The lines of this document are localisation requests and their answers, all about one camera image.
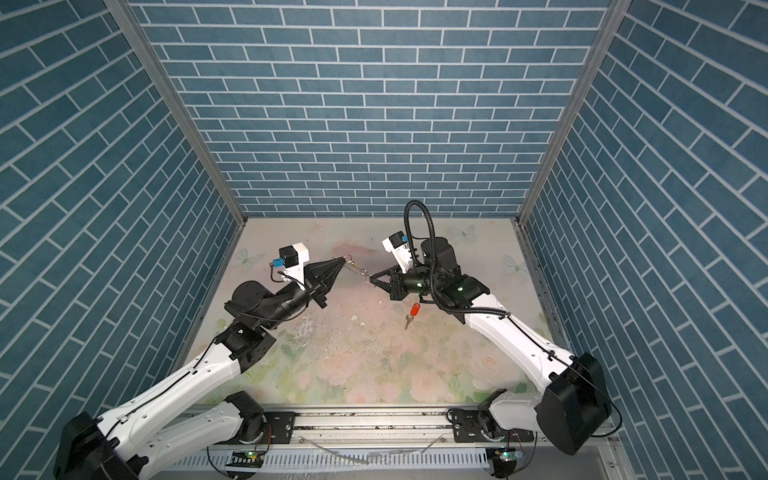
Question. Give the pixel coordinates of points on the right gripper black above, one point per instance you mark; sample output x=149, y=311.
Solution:
x=397, y=284

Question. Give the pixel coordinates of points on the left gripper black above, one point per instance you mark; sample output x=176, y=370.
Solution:
x=319, y=279

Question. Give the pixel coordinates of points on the key with red tag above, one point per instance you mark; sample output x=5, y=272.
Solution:
x=412, y=314

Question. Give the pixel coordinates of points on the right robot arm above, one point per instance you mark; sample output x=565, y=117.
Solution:
x=571, y=402

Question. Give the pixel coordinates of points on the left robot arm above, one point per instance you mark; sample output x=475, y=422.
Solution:
x=143, y=436

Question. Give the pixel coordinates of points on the left green circuit board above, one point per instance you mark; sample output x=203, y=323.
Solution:
x=247, y=459

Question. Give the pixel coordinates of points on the green circuit board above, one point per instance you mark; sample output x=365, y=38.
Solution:
x=247, y=459
x=498, y=456

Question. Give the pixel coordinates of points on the right green circuit board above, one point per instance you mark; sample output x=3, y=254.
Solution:
x=498, y=456

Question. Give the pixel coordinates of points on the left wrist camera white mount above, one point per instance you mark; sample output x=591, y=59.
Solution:
x=290, y=263

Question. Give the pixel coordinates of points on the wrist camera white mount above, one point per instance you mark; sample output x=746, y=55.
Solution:
x=397, y=245
x=290, y=263

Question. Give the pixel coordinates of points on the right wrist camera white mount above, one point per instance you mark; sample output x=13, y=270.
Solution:
x=397, y=245

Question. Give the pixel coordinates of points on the aluminium front rail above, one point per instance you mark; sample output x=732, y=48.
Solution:
x=426, y=427

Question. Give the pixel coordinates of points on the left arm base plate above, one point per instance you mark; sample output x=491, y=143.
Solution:
x=272, y=427

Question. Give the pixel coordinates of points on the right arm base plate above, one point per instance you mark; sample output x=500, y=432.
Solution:
x=473, y=426

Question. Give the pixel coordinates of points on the white slotted cable duct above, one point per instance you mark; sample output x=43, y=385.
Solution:
x=315, y=460

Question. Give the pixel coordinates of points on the left corner aluminium post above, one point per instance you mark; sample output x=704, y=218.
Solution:
x=129, y=25

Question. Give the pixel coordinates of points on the corner aluminium post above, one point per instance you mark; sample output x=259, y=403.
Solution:
x=594, y=59
x=129, y=25

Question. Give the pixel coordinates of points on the right corner aluminium post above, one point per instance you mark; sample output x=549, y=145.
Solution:
x=594, y=59

